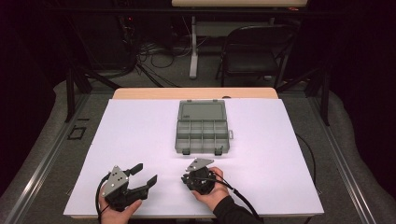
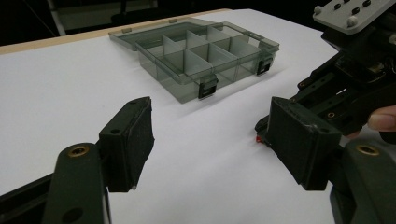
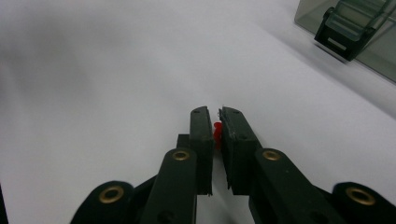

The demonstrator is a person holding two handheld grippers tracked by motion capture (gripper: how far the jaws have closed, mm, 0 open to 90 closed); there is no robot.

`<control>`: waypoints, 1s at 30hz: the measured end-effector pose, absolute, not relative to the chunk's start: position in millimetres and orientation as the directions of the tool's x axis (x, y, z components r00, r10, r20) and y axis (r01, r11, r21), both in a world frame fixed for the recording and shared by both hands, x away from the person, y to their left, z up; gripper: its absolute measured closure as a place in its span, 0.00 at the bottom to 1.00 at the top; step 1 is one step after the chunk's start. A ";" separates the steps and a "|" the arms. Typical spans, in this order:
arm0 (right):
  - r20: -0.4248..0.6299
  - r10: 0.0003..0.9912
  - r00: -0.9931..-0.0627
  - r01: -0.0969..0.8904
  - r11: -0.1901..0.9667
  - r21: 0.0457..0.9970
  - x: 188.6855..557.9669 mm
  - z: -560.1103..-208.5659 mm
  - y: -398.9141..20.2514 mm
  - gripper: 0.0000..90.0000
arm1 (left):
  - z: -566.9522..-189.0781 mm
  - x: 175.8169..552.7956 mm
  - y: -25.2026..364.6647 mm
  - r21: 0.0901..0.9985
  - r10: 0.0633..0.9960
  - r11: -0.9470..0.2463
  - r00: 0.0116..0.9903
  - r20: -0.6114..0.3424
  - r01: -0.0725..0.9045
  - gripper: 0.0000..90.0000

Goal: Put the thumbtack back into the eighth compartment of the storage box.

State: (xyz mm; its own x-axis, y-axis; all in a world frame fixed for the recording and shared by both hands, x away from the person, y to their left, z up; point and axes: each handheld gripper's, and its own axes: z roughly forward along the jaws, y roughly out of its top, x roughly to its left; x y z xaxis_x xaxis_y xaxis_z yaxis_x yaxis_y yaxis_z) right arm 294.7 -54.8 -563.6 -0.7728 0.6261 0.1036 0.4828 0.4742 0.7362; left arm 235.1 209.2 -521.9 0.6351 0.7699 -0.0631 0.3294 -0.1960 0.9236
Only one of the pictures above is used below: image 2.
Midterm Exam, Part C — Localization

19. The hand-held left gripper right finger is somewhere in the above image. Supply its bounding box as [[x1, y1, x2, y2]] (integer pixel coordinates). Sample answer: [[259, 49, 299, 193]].
[[266, 96, 344, 191]]

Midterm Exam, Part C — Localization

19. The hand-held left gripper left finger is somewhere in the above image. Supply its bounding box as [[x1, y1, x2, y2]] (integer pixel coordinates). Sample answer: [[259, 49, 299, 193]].
[[98, 96, 156, 193]]

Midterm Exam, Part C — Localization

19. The grey clear compartment box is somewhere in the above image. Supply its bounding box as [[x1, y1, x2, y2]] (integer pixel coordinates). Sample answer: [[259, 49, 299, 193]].
[[107, 17, 280, 105]]

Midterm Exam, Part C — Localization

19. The wooden table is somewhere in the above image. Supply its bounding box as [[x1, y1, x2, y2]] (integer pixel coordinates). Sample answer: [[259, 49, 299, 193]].
[[0, 7, 233, 56]]

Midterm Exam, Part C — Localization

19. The white desk leg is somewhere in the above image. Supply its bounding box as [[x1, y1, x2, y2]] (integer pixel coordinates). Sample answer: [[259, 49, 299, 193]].
[[46, 0, 67, 37]]

